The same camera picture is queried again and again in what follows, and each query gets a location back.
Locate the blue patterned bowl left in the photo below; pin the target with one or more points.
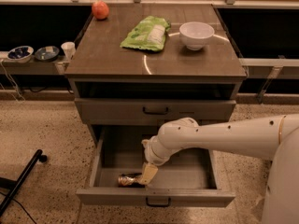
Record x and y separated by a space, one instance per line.
21 54

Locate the closed grey top drawer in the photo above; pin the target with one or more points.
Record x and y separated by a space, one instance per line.
150 112

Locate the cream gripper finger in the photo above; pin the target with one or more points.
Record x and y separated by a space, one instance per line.
148 172

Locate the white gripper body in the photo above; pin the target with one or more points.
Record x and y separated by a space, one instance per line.
151 153

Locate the blue patterned bowl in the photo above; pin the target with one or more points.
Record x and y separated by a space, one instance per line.
21 54
47 54

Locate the green chip bag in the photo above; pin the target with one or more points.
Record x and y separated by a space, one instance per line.
149 34

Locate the grey side shelf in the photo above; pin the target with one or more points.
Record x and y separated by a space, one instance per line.
35 67

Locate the black stand leg left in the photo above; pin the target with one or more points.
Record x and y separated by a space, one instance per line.
13 186

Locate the grey drawer cabinet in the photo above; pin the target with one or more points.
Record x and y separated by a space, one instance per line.
101 68

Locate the grey drawer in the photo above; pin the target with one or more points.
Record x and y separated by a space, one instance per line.
187 179
150 112

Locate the red apple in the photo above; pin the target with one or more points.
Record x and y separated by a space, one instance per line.
100 10

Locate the white bowl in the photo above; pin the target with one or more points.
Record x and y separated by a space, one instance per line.
195 35

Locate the blue patterned bowl right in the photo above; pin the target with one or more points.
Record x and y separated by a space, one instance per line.
47 54

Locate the white paper cup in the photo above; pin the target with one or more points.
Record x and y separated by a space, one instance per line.
69 49

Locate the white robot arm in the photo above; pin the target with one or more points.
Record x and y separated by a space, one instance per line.
273 138

